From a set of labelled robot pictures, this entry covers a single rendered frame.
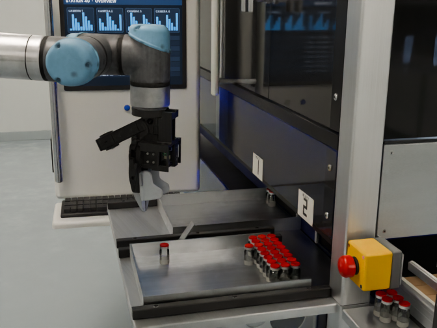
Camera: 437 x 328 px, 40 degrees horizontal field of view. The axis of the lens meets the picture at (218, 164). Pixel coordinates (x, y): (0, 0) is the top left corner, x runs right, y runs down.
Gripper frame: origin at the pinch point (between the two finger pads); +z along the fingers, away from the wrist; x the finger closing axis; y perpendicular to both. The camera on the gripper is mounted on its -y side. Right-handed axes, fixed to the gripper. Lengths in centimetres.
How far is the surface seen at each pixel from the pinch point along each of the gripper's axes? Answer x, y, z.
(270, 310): -2.2, 28.0, 17.2
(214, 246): 21.4, 9.4, 16.9
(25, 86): 434, -321, 61
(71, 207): 50, -46, 24
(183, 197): 50, -9, 16
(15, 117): 427, -331, 93
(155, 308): -11.5, 7.9, 15.6
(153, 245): 14.1, -3.1, 15.4
